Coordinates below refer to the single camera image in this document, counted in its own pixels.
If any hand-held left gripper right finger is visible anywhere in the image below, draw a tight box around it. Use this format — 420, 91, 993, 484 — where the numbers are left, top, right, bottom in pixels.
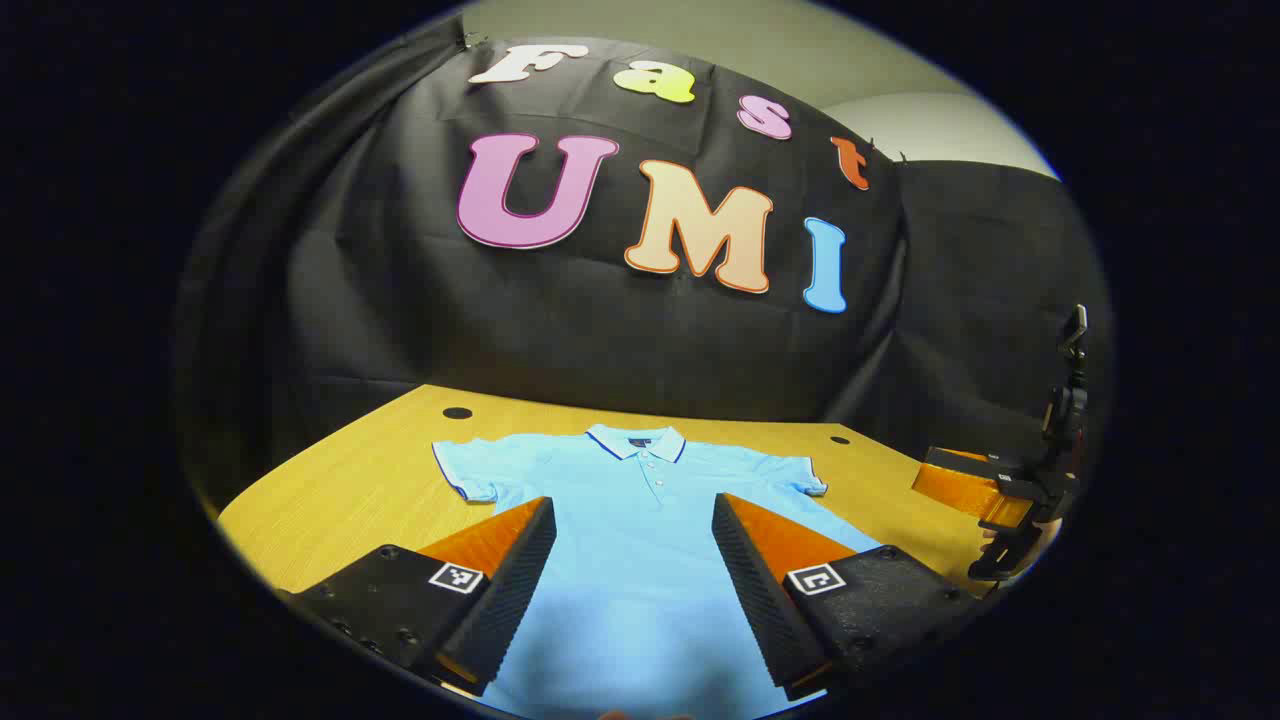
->
712, 492, 986, 702

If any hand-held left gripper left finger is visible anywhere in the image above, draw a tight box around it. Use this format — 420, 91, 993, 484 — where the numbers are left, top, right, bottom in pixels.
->
275, 495, 558, 698

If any light blue polo T-shirt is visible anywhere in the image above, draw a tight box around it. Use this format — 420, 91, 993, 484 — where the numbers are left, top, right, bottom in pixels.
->
432, 424, 886, 720

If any black backdrop cloth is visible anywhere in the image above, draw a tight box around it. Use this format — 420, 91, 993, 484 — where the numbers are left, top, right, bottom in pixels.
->
175, 15, 1116, 521

